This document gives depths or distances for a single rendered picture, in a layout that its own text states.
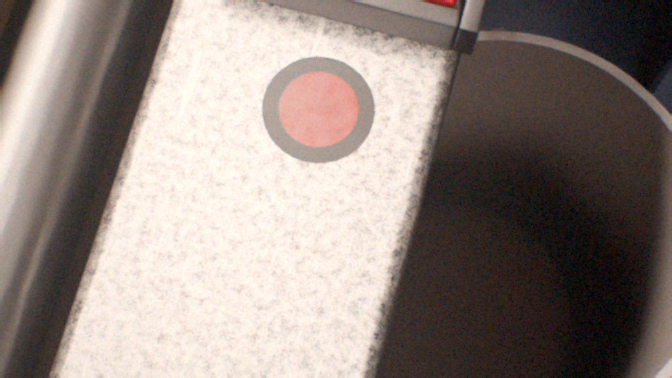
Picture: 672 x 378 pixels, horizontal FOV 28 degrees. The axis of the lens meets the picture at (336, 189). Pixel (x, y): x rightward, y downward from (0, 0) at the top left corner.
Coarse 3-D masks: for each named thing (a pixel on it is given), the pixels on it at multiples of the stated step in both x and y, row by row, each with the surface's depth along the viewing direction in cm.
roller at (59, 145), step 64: (64, 0) 38; (128, 0) 39; (0, 64) 38; (64, 64) 38; (128, 64) 39; (0, 128) 37; (64, 128) 37; (0, 192) 36; (64, 192) 37; (0, 256) 36; (64, 256) 38; (0, 320) 36
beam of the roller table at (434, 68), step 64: (192, 0) 39; (256, 0) 39; (192, 64) 38; (256, 64) 38; (384, 64) 38; (448, 64) 38; (192, 128) 38; (256, 128) 38; (384, 128) 38; (128, 192) 37; (192, 192) 37; (256, 192) 37; (320, 192) 37; (384, 192) 37; (128, 256) 37; (192, 256) 37; (256, 256) 37; (320, 256) 37; (384, 256) 37; (128, 320) 36; (192, 320) 36; (256, 320) 36; (320, 320) 36; (384, 320) 36
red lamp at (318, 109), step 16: (304, 80) 38; (320, 80) 38; (336, 80) 38; (288, 96) 38; (304, 96) 38; (320, 96) 38; (336, 96) 38; (352, 96) 38; (288, 112) 38; (304, 112) 38; (320, 112) 38; (336, 112) 38; (352, 112) 38; (288, 128) 38; (304, 128) 38; (320, 128) 38; (336, 128) 38; (352, 128) 38; (304, 144) 37; (320, 144) 38
